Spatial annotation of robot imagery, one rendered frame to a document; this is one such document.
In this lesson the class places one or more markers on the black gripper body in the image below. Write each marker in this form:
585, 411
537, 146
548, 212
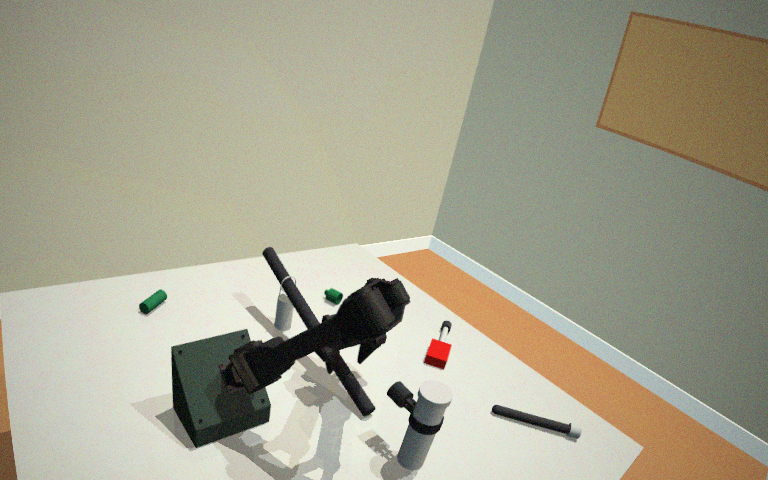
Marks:
331, 351

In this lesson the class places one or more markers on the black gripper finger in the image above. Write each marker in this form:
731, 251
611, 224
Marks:
365, 349
331, 365

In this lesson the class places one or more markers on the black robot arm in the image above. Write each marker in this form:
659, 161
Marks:
372, 310

